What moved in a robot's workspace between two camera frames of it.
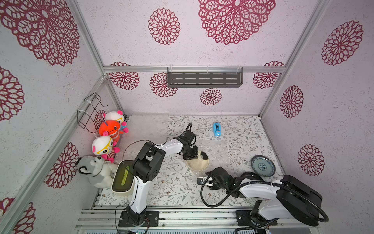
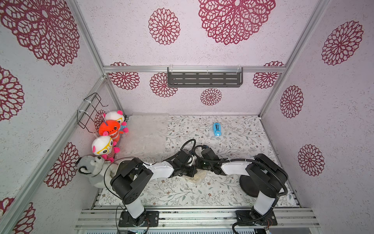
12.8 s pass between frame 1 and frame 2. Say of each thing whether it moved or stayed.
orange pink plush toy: stayed
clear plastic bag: moved
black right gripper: moved
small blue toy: stayed
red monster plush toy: stayed
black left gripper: moved
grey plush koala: stayed
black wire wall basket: stayed
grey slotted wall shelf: stayed
